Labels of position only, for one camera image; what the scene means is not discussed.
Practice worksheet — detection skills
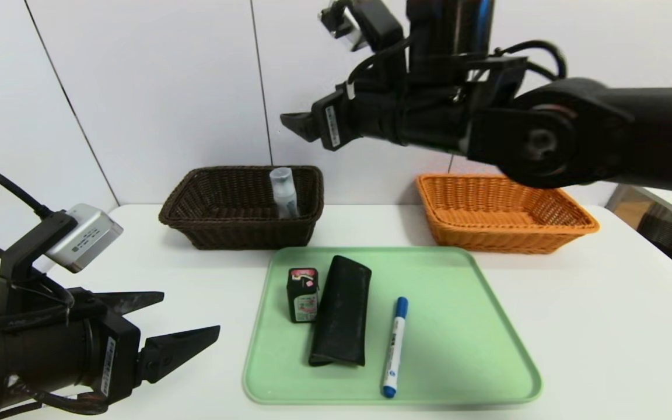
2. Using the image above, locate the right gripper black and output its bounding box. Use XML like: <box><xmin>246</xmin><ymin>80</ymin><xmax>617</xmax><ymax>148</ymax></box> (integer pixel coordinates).
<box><xmin>279</xmin><ymin>87</ymin><xmax>406</xmax><ymax>152</ymax></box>

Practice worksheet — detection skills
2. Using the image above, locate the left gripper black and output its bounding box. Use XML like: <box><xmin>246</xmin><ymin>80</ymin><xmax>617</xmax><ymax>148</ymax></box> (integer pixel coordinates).
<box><xmin>2</xmin><ymin>286</ymin><xmax>221</xmax><ymax>409</ymax></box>

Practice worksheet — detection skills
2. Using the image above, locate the white plastic bottle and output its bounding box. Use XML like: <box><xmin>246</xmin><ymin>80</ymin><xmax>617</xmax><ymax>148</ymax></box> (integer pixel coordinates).
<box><xmin>269</xmin><ymin>167</ymin><xmax>300</xmax><ymax>220</ymax></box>

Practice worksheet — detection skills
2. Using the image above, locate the black soft glasses case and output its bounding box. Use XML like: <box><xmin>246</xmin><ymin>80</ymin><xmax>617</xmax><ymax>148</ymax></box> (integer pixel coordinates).
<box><xmin>308</xmin><ymin>255</ymin><xmax>372</xmax><ymax>366</ymax></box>

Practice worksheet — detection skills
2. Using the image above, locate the blue capped white marker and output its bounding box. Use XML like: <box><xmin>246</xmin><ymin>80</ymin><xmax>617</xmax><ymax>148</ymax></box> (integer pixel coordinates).
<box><xmin>381</xmin><ymin>296</ymin><xmax>408</xmax><ymax>398</ymax></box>

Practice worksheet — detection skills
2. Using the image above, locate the dark brown wicker basket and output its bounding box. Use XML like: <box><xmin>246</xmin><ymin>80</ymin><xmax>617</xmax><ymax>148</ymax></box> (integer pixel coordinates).
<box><xmin>158</xmin><ymin>166</ymin><xmax>324</xmax><ymax>252</ymax></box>

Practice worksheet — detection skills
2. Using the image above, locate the orange wicker basket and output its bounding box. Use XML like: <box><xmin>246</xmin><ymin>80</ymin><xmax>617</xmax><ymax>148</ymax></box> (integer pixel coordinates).
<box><xmin>416</xmin><ymin>174</ymin><xmax>600</xmax><ymax>255</ymax></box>

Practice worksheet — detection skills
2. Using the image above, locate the small black drink carton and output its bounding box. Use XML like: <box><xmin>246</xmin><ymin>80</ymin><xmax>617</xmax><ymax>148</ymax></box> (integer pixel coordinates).
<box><xmin>286</xmin><ymin>267</ymin><xmax>320</xmax><ymax>323</ymax></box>

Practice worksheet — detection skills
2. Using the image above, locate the light green plastic tray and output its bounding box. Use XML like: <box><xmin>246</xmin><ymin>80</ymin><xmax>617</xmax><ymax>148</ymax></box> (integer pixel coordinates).
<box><xmin>242</xmin><ymin>246</ymin><xmax>543</xmax><ymax>405</ymax></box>

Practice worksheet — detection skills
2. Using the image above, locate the thin black cable white label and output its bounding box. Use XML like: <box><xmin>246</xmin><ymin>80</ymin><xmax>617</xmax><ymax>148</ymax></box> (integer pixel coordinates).
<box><xmin>0</xmin><ymin>379</ymin><xmax>110</xmax><ymax>417</ymax></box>

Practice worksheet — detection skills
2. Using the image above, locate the black right camera cable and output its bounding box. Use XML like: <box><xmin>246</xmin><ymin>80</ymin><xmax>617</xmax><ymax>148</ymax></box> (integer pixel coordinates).
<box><xmin>345</xmin><ymin>40</ymin><xmax>568</xmax><ymax>94</ymax></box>

